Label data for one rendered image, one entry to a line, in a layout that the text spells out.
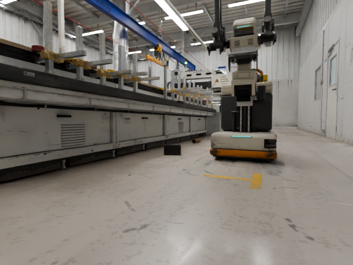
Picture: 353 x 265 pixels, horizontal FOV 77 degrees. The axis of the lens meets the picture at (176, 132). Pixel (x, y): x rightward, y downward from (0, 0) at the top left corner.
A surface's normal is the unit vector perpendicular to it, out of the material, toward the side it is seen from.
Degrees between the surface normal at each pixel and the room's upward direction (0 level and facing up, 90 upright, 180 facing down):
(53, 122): 90
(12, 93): 90
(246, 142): 90
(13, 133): 91
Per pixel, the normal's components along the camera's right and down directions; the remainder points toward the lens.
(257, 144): -0.39, 0.05
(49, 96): 0.92, 0.02
